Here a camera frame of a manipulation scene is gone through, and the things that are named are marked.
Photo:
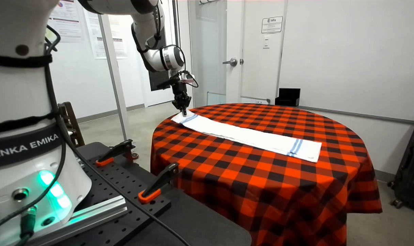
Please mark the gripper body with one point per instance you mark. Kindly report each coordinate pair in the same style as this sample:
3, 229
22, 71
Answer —
179, 89

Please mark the wall poster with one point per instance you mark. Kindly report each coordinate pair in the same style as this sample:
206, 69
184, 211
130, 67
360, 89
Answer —
101, 41
67, 20

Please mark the black box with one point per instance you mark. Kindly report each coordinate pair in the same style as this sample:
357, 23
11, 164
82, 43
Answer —
288, 96

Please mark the white door sign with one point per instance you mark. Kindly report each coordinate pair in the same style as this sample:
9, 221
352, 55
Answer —
272, 24

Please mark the black orange clamp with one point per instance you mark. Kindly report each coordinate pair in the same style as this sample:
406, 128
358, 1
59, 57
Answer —
159, 182
115, 151

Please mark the red black plaid tablecloth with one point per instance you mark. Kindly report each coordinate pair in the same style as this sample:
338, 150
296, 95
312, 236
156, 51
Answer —
261, 198

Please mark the small white door notice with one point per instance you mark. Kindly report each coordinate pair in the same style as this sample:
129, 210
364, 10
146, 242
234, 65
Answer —
266, 41

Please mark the white towel with blue stripes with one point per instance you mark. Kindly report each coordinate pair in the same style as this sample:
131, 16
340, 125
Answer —
248, 136

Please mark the black suitcase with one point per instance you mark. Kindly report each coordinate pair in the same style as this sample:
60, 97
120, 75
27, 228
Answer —
412, 167

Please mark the grey wall rail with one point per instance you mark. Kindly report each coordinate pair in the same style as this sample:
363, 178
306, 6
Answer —
357, 115

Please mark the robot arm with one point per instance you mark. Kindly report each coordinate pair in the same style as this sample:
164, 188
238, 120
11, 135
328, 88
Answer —
15, 102

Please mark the grey metal post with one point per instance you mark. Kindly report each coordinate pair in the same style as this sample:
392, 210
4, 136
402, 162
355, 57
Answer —
116, 85

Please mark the white door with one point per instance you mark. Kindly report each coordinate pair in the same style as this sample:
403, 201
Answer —
254, 68

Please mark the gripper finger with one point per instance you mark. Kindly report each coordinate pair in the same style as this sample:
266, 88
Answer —
177, 103
187, 103

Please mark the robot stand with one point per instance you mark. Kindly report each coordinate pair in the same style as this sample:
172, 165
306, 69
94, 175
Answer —
193, 222

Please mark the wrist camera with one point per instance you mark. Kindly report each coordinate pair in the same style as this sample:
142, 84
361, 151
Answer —
167, 83

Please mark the wooden chair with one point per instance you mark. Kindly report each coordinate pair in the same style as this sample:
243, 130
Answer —
72, 119

